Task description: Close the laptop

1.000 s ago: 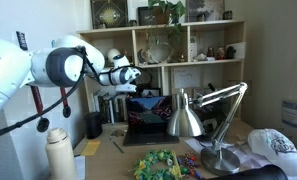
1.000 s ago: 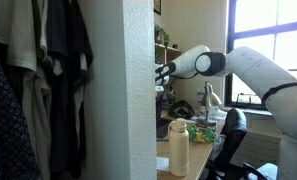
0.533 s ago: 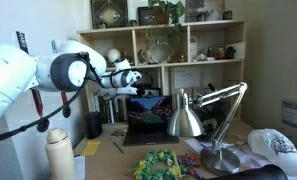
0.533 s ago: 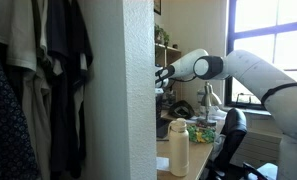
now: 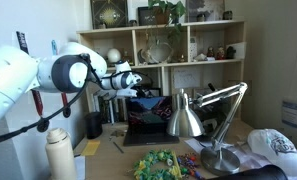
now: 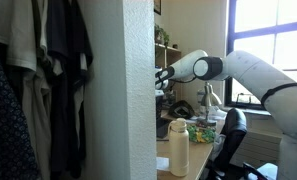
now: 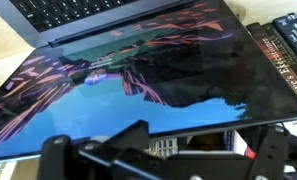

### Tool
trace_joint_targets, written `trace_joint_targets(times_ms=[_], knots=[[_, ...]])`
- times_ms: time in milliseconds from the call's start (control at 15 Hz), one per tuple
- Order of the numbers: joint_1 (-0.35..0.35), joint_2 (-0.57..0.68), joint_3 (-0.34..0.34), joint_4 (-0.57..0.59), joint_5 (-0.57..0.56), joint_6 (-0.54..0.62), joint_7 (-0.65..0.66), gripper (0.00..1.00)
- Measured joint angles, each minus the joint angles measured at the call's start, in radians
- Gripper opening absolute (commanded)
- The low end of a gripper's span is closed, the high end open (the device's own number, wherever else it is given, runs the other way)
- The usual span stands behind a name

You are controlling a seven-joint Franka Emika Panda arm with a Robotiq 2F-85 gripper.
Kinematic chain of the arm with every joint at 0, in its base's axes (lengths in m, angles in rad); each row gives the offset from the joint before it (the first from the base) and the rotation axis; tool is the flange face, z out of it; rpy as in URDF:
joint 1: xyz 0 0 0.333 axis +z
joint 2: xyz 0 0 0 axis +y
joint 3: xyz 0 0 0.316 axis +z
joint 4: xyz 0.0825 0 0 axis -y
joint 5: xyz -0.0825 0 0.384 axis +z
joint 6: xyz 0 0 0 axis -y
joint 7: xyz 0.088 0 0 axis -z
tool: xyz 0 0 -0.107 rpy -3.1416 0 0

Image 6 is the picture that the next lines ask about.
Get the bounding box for framed wall picture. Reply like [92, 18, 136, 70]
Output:
[154, 0, 162, 15]

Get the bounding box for white paper sheet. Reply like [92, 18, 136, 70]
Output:
[156, 157, 169, 171]

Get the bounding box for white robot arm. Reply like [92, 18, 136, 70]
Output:
[155, 50, 297, 180]

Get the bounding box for potted plant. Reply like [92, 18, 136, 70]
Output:
[154, 25, 169, 47]

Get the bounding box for hanging dark clothes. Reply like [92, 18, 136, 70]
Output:
[0, 0, 92, 180]

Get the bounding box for black office chair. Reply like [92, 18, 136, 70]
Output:
[206, 108, 247, 180]

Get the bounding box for green yellow fabric wreath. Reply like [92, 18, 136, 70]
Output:
[187, 125, 215, 143]

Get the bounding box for silver desk lamp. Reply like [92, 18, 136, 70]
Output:
[197, 82, 222, 123]

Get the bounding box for cream water bottle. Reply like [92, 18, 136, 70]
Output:
[168, 118, 189, 177]

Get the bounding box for black bag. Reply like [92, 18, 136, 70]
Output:
[168, 100, 195, 119]

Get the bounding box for wooden bookshelf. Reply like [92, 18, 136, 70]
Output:
[155, 44, 182, 100]

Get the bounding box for grey cloth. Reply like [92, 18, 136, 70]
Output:
[213, 134, 226, 153]

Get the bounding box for white radiator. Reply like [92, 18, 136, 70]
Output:
[230, 129, 281, 167]

